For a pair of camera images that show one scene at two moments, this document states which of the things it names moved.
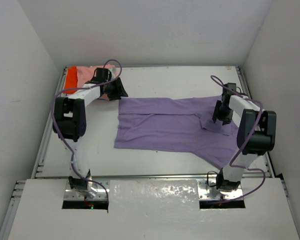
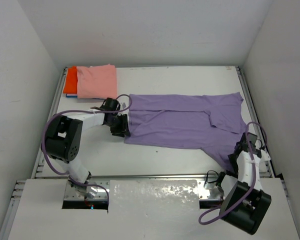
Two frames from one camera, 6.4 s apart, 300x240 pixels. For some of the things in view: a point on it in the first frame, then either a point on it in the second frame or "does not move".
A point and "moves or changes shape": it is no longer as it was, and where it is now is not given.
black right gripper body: [222, 113] to [231, 157]
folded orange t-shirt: [71, 82] does not move
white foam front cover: [152, 209] does not move
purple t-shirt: [179, 124] moves or changes shape
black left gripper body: [116, 89] to [123, 125]
